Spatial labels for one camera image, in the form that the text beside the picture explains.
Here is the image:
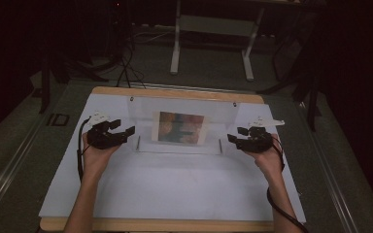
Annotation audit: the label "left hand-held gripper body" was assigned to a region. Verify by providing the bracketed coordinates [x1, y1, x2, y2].
[86, 111, 126, 150]

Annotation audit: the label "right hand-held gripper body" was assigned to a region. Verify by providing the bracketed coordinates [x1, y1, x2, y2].
[236, 116, 286, 154]

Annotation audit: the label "person's left hand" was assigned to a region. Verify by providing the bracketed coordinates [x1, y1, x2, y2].
[82, 132, 122, 174]

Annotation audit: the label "person's right hand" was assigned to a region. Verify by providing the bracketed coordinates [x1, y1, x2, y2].
[244, 134, 285, 179]

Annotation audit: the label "clear acrylic display stand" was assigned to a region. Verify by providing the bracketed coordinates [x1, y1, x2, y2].
[127, 95, 242, 155]

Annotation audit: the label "colourful photo print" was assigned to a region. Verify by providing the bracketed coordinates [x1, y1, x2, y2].
[151, 111, 209, 147]

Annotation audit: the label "wooden table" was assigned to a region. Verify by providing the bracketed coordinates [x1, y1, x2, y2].
[39, 85, 275, 233]

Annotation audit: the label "white table board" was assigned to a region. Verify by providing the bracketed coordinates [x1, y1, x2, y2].
[38, 93, 307, 224]

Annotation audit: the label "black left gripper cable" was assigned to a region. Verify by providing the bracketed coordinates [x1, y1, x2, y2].
[76, 117, 91, 183]

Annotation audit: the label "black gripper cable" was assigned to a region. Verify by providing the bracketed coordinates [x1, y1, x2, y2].
[76, 117, 91, 183]
[266, 135, 309, 233]

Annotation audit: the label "black rectangular floor bracket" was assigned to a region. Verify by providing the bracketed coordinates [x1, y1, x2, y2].
[46, 113, 71, 127]

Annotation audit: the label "black floor cables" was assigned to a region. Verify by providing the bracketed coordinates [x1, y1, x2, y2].
[115, 35, 148, 89]

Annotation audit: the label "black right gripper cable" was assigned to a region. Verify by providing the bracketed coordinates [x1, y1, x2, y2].
[266, 135, 309, 233]

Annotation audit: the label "black chair frame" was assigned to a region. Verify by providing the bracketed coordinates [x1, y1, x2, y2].
[255, 13, 325, 132]

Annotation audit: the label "metal floor rail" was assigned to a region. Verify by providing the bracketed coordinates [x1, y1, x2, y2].
[296, 101, 361, 233]
[0, 111, 48, 222]

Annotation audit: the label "white metal desk frame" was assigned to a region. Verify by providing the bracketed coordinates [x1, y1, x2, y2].
[169, 0, 267, 83]

